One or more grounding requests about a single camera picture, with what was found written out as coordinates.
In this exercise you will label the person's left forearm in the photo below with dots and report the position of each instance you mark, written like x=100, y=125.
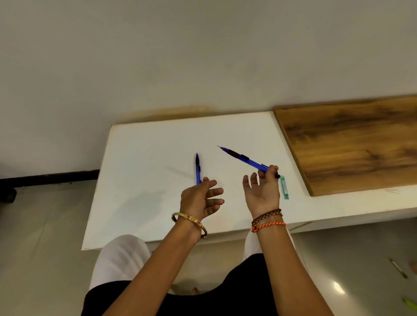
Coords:
x=156, y=273

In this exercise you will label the yellow green marker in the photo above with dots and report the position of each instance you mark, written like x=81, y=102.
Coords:
x=410, y=304

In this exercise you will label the black skirting strip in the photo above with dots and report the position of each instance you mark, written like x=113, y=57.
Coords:
x=49, y=179

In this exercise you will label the black tunic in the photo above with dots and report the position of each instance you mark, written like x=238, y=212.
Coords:
x=234, y=293

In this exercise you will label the white trousers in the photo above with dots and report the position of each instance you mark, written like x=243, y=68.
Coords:
x=117, y=257

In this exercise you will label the black object on floor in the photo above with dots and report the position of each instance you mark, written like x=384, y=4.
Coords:
x=7, y=195

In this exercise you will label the person's left hand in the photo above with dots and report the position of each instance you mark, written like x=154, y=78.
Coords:
x=195, y=202

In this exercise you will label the person's right hand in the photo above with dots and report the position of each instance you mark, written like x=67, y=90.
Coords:
x=264, y=195

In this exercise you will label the green lead refill case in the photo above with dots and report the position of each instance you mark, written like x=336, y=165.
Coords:
x=284, y=188

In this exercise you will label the small wooden stick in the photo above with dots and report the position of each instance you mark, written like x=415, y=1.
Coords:
x=398, y=268

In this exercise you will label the brown round floor object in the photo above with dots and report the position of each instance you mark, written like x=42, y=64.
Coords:
x=413, y=267

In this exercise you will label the person's right forearm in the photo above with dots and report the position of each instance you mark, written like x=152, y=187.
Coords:
x=290, y=273

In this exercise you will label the wooden board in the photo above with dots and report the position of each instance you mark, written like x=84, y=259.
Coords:
x=352, y=143

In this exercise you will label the gold bangle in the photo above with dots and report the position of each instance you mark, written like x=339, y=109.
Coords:
x=190, y=218

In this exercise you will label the thin dark leads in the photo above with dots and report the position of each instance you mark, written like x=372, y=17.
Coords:
x=392, y=191

